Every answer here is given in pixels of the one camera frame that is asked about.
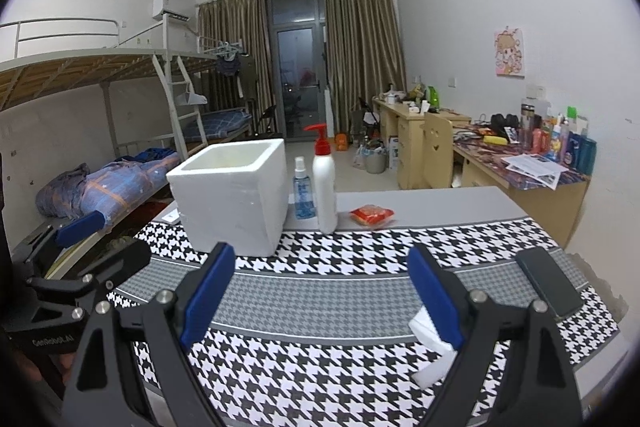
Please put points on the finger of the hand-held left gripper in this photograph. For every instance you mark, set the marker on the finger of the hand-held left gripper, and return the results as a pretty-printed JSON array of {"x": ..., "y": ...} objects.
[
  {"x": 80, "y": 227},
  {"x": 122, "y": 262}
]

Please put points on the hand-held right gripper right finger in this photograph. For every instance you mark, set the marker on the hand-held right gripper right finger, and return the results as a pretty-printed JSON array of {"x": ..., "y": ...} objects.
[{"x": 435, "y": 302}]

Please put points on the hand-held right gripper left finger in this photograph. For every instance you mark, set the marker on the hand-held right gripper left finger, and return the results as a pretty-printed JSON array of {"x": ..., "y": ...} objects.
[{"x": 207, "y": 297}]

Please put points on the white foam box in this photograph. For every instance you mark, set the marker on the white foam box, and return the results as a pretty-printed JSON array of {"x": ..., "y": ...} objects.
[{"x": 225, "y": 207}]

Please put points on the purple grey blanket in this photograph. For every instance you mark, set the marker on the purple grey blanket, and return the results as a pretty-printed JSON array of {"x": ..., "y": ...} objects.
[{"x": 62, "y": 192}]

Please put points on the blue plaid quilt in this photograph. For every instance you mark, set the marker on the blue plaid quilt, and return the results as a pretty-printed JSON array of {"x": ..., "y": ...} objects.
[{"x": 125, "y": 187}]

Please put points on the dark blue cloth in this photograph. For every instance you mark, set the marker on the dark blue cloth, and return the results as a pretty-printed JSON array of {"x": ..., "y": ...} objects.
[{"x": 152, "y": 154}]

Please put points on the red snack packet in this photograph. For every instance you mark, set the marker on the red snack packet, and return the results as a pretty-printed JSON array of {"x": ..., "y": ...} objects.
[{"x": 371, "y": 215}]

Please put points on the houndstooth table mat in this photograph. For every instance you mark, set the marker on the houndstooth table mat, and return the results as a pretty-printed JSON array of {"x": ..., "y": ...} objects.
[{"x": 325, "y": 297}]

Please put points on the black smartphone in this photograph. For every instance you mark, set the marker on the black smartphone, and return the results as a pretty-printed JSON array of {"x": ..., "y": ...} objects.
[{"x": 550, "y": 282}]

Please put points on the blue spray bottle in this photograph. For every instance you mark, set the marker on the blue spray bottle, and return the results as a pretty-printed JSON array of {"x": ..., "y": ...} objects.
[{"x": 303, "y": 197}]

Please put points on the white bed ladder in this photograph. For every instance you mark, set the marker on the white bed ladder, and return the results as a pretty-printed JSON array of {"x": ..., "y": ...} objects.
[{"x": 173, "y": 117}]

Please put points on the wooden desk with printed cover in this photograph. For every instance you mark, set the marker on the wooden desk with printed cover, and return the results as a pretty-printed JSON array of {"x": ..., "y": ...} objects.
[{"x": 550, "y": 212}]

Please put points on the grey bucket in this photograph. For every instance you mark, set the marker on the grey bucket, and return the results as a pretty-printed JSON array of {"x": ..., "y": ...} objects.
[{"x": 376, "y": 162}]

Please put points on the white floor box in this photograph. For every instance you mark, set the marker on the white floor box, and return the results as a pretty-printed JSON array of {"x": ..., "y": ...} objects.
[{"x": 393, "y": 154}]

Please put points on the wooden chair with smiley cutout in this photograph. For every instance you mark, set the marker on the wooden chair with smiley cutout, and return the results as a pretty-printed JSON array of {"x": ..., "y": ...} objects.
[{"x": 440, "y": 147}]

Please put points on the white pump bottle red cap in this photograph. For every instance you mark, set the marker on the white pump bottle red cap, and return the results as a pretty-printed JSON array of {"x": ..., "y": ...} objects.
[{"x": 325, "y": 187}]

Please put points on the white metal bunk bed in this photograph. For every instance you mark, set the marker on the white metal bunk bed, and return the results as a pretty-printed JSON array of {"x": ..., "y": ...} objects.
[{"x": 75, "y": 67}]

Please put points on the light wooden desk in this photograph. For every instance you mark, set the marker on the light wooden desk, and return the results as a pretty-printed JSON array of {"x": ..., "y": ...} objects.
[{"x": 407, "y": 142}]

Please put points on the printed paper sheets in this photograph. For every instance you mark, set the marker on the printed paper sheets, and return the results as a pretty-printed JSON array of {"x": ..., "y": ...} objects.
[{"x": 532, "y": 167}]

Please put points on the yellow pouch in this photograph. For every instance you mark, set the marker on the yellow pouch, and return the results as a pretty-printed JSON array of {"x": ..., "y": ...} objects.
[{"x": 494, "y": 140}]

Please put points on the bunk bed with blue mattress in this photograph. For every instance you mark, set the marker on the bunk bed with blue mattress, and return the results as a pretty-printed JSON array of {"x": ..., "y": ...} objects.
[{"x": 220, "y": 119}]

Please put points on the orange bag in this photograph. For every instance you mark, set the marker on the orange bag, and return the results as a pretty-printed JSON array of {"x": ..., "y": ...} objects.
[{"x": 341, "y": 143}]

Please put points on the black folding chair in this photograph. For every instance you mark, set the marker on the black folding chair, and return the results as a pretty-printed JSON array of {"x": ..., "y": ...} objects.
[{"x": 267, "y": 119}]

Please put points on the black bag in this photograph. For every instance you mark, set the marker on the black bag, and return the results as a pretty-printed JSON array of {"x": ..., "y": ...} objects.
[{"x": 504, "y": 123}]

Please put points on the folded metal chair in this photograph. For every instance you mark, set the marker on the folded metal chair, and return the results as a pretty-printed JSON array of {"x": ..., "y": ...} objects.
[{"x": 365, "y": 119}]

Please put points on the green bottle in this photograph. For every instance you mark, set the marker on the green bottle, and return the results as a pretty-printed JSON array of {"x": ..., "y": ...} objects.
[{"x": 434, "y": 99}]

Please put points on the row of toiletry bottles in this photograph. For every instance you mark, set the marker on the row of toiletry bottles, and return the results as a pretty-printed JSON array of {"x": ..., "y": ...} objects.
[{"x": 565, "y": 142}]

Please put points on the hanging dark clothes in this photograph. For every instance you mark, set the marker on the hanging dark clothes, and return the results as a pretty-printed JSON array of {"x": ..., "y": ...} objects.
[{"x": 230, "y": 67}]

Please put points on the brown curtain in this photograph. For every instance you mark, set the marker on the brown curtain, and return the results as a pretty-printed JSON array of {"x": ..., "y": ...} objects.
[
  {"x": 230, "y": 57},
  {"x": 362, "y": 57}
]

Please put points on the white air conditioner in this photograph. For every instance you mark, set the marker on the white air conditioner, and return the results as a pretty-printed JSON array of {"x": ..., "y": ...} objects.
[{"x": 170, "y": 8}]

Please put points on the glass balcony door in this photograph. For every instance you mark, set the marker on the glass balcony door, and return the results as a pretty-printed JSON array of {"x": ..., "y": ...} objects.
[{"x": 295, "y": 67}]

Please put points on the white wall switch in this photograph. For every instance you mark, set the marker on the white wall switch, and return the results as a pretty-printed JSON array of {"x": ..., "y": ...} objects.
[{"x": 533, "y": 92}]

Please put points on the cartoon wall poster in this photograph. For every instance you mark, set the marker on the cartoon wall poster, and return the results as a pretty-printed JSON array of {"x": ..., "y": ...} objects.
[{"x": 509, "y": 52}]

